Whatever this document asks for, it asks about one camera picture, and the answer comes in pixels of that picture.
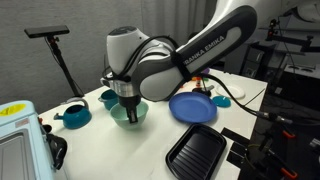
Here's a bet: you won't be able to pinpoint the small teal saucer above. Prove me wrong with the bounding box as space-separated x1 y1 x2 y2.
212 96 231 108

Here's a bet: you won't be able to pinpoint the large blue plate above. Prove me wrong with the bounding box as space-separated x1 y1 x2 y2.
169 92 217 123

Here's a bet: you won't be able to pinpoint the black tape strips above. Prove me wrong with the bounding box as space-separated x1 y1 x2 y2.
221 127 250 168

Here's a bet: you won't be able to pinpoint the light blue toaster oven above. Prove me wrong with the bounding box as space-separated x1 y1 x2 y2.
0 100 54 180

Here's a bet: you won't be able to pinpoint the white paper plate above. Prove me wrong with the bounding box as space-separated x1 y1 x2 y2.
215 85 245 99

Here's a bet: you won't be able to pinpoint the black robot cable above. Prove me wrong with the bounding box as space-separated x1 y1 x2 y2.
199 73 294 126

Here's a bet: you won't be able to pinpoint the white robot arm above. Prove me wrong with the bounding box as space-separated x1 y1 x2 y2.
100 0 319 123

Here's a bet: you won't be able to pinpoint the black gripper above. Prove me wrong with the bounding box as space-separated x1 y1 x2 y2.
119 96 141 124

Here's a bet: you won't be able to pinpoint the black camera on tripod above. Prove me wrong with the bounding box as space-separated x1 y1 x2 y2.
24 25 84 97

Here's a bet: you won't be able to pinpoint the teal cup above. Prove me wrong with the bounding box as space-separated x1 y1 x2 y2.
98 89 118 110

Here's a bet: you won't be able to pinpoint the black plastic tray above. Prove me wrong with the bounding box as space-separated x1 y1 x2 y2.
165 124 226 180

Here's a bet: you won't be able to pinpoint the teal kettle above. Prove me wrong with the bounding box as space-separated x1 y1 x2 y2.
53 97 92 129

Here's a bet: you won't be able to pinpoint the light green bowl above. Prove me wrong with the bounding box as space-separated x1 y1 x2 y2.
109 100 150 131

